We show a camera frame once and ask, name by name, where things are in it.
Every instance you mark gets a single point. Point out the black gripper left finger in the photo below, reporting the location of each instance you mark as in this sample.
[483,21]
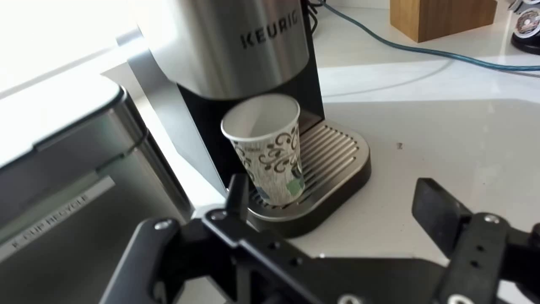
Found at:
[169,265]

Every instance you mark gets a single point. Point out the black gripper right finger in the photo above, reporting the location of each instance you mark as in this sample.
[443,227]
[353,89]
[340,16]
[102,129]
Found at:
[475,254]

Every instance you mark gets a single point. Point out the patterned paper coffee cup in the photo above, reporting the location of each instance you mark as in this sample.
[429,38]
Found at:
[271,153]

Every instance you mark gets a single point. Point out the black silver coffee maker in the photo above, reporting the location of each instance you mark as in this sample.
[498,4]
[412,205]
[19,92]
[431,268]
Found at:
[225,52]

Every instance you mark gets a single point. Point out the stainless steel bin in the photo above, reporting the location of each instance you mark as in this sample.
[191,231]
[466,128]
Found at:
[68,187]

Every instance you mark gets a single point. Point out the wooden block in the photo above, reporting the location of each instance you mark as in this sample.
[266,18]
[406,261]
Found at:
[444,18]

